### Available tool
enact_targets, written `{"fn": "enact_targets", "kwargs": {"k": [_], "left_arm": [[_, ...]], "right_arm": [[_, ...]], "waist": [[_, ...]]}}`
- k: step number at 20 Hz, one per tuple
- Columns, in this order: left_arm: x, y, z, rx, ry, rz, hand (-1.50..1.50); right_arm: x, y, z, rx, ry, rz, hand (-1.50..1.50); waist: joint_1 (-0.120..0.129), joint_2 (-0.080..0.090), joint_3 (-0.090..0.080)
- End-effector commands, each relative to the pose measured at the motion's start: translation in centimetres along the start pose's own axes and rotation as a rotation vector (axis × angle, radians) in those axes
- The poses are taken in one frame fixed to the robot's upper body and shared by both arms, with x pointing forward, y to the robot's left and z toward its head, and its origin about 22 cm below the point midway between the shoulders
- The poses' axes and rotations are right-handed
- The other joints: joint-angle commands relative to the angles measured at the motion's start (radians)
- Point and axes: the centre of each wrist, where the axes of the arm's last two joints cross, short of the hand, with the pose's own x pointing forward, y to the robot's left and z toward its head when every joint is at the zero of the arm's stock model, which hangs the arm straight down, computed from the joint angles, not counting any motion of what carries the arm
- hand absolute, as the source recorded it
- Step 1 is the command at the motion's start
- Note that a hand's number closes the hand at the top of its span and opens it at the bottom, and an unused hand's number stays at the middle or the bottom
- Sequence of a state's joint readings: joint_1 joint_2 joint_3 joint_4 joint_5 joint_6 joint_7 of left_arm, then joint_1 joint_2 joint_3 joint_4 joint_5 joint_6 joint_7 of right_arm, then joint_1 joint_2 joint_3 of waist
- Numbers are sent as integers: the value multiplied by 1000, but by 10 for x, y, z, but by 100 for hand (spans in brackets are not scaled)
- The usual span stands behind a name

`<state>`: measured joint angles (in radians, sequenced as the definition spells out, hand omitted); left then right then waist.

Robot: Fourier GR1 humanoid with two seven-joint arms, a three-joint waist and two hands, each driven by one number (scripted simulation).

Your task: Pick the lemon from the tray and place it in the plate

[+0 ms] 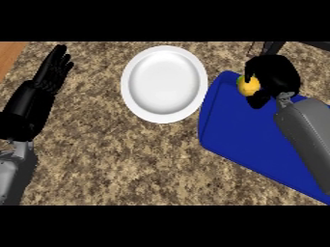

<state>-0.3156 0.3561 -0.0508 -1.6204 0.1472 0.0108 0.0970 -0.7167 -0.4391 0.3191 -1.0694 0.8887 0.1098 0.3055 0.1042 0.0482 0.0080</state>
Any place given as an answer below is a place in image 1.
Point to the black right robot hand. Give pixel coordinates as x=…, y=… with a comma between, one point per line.
x=276, y=74

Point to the blue tray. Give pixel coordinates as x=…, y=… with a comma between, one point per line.
x=248, y=131

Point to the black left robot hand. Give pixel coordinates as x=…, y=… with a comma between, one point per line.
x=28, y=106

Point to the white round plate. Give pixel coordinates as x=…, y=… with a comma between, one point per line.
x=164, y=84

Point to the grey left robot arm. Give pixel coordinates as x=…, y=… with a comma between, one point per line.
x=5, y=172

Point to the yellow lemon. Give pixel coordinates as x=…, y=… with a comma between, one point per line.
x=248, y=86

